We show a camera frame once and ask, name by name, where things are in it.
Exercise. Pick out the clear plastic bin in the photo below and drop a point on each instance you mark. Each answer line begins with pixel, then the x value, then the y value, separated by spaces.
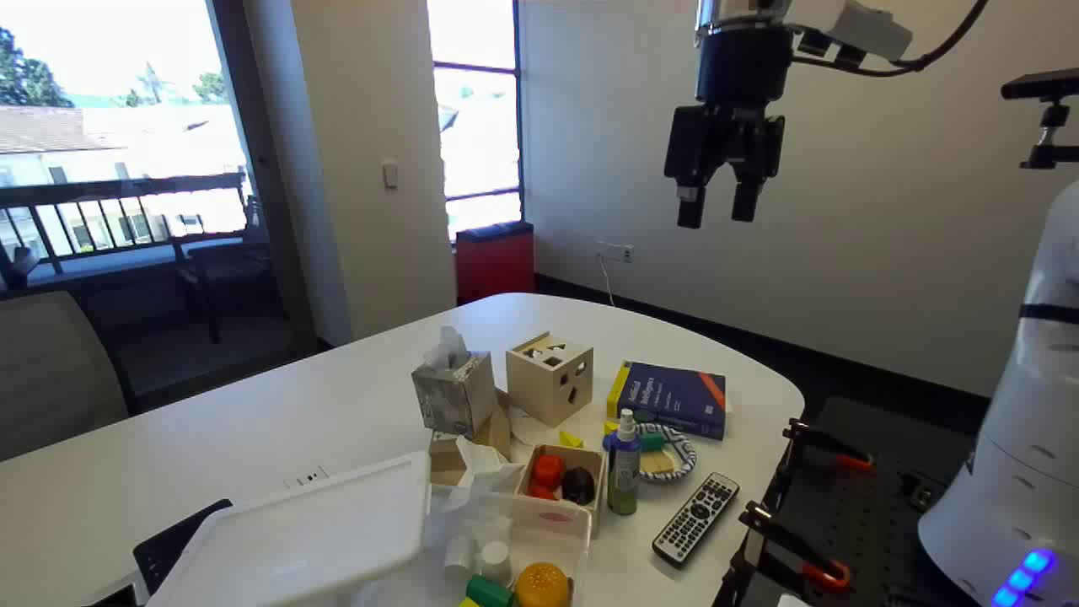
pixel 536 535

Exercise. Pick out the wooden shape sorter cube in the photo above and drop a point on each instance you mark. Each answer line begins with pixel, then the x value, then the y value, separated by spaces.
pixel 551 378

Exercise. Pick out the black office chair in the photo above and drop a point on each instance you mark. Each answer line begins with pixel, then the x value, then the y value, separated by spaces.
pixel 55 373

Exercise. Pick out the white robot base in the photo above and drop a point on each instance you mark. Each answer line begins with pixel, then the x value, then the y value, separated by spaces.
pixel 1007 531

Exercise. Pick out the red orange toy block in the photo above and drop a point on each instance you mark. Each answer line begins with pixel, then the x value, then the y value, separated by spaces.
pixel 545 475

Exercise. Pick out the camera on stand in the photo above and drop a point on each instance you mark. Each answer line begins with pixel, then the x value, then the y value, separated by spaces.
pixel 1052 87

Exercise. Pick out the green toy cylinder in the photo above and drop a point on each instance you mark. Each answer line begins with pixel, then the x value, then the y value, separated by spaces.
pixel 489 592

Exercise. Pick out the white wipe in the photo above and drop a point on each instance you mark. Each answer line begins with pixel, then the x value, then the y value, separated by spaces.
pixel 459 514

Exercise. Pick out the black toy block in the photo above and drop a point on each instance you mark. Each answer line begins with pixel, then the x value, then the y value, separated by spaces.
pixel 577 486

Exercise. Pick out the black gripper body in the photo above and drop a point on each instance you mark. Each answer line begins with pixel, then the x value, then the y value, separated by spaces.
pixel 739 74

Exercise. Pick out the small wooden tray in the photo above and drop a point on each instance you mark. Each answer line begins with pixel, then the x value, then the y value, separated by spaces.
pixel 572 459

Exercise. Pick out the red bin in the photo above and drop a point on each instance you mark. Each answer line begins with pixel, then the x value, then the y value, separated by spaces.
pixel 494 262

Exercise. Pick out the orange toy cylinder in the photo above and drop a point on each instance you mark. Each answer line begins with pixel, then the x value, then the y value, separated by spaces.
pixel 545 584

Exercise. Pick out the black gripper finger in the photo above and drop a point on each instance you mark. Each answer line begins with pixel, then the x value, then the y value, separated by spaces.
pixel 689 200
pixel 747 192

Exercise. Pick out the black remote control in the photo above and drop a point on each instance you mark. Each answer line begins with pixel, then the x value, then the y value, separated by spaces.
pixel 689 526

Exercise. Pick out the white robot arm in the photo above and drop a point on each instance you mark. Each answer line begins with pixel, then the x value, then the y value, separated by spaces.
pixel 840 36

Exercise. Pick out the patterned plate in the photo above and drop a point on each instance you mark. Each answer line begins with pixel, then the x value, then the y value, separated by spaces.
pixel 666 454

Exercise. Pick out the blue book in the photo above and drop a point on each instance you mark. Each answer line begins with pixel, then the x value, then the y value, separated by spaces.
pixel 671 396

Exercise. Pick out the wooden open box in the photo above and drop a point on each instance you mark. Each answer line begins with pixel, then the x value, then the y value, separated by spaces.
pixel 486 449

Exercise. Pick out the black clamp orange tips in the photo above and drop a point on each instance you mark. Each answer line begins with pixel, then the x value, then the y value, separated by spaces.
pixel 843 454

